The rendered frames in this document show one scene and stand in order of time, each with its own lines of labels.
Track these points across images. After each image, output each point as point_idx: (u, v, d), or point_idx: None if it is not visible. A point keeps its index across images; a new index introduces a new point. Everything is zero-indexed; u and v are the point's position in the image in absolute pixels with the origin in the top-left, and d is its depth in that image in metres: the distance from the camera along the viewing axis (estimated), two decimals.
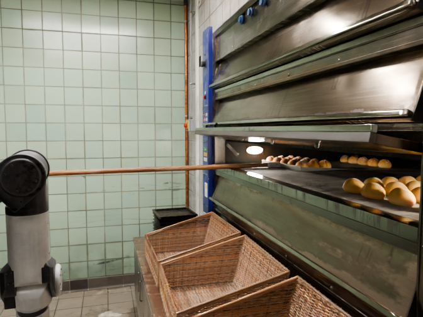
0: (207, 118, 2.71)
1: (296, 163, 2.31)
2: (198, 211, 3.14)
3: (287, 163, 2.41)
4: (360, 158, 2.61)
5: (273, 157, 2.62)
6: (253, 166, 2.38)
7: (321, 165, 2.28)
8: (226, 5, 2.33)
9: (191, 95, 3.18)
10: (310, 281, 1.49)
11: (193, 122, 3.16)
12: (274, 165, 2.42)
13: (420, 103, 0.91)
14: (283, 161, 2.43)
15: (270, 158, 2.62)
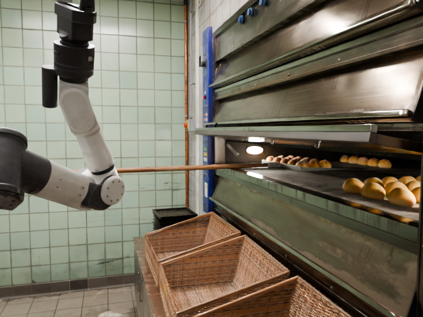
0: (207, 118, 2.71)
1: (296, 163, 2.31)
2: (198, 211, 3.14)
3: (287, 163, 2.41)
4: (360, 158, 2.61)
5: (273, 157, 2.62)
6: (253, 166, 2.38)
7: (321, 165, 2.28)
8: (226, 5, 2.33)
9: (191, 95, 3.18)
10: (310, 281, 1.49)
11: (193, 122, 3.16)
12: (274, 165, 2.42)
13: (420, 103, 0.91)
14: (283, 161, 2.43)
15: (270, 158, 2.62)
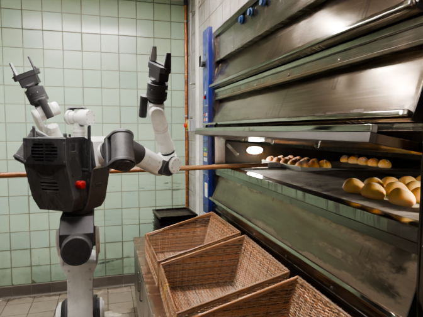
0: (207, 118, 2.71)
1: (296, 163, 2.31)
2: (198, 211, 3.14)
3: (287, 163, 2.41)
4: (360, 158, 2.61)
5: (273, 157, 2.62)
6: (253, 166, 2.38)
7: (321, 165, 2.28)
8: (226, 5, 2.33)
9: (191, 95, 3.18)
10: (310, 281, 1.49)
11: (193, 122, 3.16)
12: (274, 165, 2.42)
13: (420, 103, 0.91)
14: (283, 161, 2.43)
15: (270, 158, 2.62)
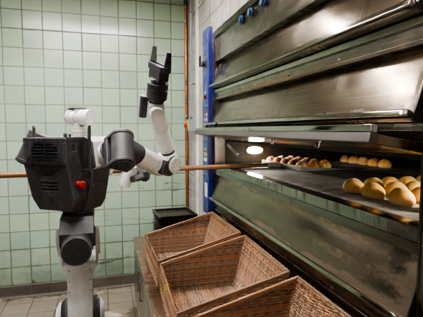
0: (207, 118, 2.71)
1: (296, 163, 2.31)
2: (198, 211, 3.14)
3: (287, 163, 2.41)
4: (360, 158, 2.61)
5: (273, 157, 2.62)
6: (253, 166, 2.38)
7: (321, 165, 2.28)
8: (226, 5, 2.33)
9: (191, 95, 3.18)
10: (310, 281, 1.49)
11: (193, 122, 3.16)
12: (274, 165, 2.42)
13: (420, 103, 0.91)
14: (283, 161, 2.43)
15: (270, 158, 2.62)
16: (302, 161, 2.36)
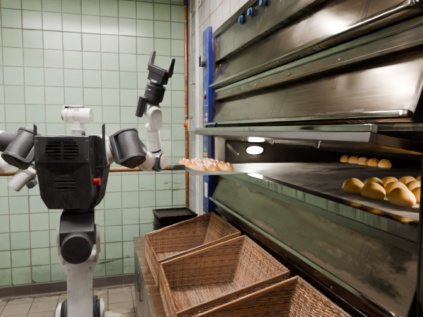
0: (207, 118, 2.71)
1: None
2: (198, 211, 3.14)
3: (191, 165, 2.23)
4: (360, 158, 2.61)
5: (184, 159, 2.45)
6: None
7: (223, 168, 2.11)
8: (226, 5, 2.33)
9: (191, 95, 3.18)
10: (310, 281, 1.49)
11: (193, 122, 3.16)
12: (177, 168, 2.24)
13: (420, 103, 0.91)
14: (188, 163, 2.25)
15: (181, 161, 2.44)
16: (205, 164, 2.18)
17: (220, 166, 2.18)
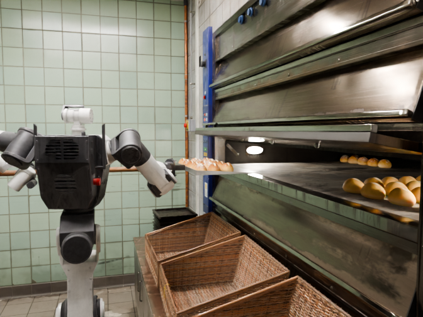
0: (207, 118, 2.71)
1: None
2: (198, 211, 3.14)
3: None
4: (360, 158, 2.61)
5: (184, 160, 2.45)
6: None
7: (222, 168, 2.11)
8: (226, 5, 2.33)
9: (191, 95, 3.18)
10: (310, 281, 1.49)
11: (193, 122, 3.16)
12: (177, 168, 2.24)
13: (420, 103, 0.91)
14: (188, 163, 2.25)
15: (181, 161, 2.44)
16: (205, 164, 2.18)
17: (220, 166, 2.18)
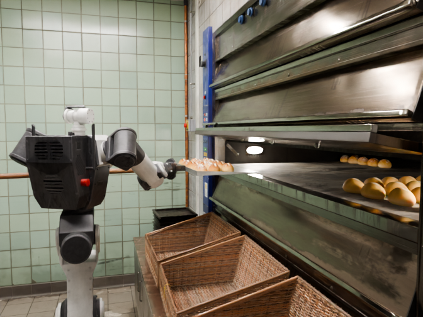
0: (207, 118, 2.71)
1: None
2: (198, 211, 3.14)
3: (191, 166, 2.23)
4: (360, 158, 2.61)
5: (184, 160, 2.45)
6: None
7: (223, 168, 2.11)
8: (226, 5, 2.33)
9: (191, 95, 3.18)
10: (310, 281, 1.49)
11: (193, 122, 3.16)
12: (177, 168, 2.24)
13: (420, 103, 0.91)
14: (188, 164, 2.25)
15: (181, 161, 2.44)
16: (206, 165, 2.18)
17: (221, 166, 2.19)
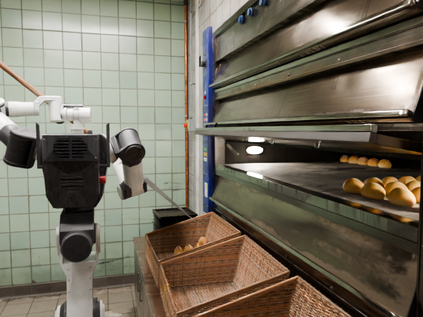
0: (207, 118, 2.71)
1: None
2: (198, 211, 3.14)
3: None
4: (360, 158, 2.61)
5: None
6: None
7: (165, 277, 2.06)
8: (226, 5, 2.33)
9: (191, 95, 3.18)
10: (310, 281, 1.49)
11: (193, 122, 3.16)
12: None
13: (420, 103, 0.91)
14: None
15: None
16: None
17: None
